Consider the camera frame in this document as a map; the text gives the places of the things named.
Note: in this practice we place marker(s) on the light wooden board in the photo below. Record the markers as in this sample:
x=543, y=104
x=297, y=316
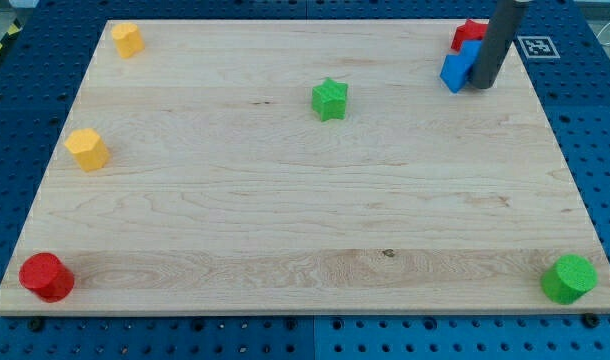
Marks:
x=225, y=194

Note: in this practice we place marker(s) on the green star block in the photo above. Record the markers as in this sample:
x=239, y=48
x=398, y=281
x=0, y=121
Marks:
x=329, y=99

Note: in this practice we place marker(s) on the blue angular block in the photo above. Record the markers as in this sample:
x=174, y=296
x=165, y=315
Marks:
x=456, y=67

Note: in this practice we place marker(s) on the yellow hexagon block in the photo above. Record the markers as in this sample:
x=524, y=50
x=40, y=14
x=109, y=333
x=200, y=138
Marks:
x=88, y=149

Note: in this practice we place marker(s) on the red star block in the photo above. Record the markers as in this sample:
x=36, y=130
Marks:
x=469, y=30

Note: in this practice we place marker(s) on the yellow heart block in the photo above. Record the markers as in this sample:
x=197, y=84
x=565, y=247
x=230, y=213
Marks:
x=127, y=39

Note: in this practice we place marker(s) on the white fiducial marker tag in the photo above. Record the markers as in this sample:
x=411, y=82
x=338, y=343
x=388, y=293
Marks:
x=538, y=47

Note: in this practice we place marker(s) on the red cylinder block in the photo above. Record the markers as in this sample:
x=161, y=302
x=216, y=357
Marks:
x=44, y=275

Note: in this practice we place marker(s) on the green cylinder block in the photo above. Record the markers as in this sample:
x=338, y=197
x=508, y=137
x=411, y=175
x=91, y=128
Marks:
x=568, y=279

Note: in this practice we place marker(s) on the yellow black hazard tape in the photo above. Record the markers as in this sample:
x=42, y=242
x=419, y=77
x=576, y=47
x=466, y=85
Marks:
x=9, y=38

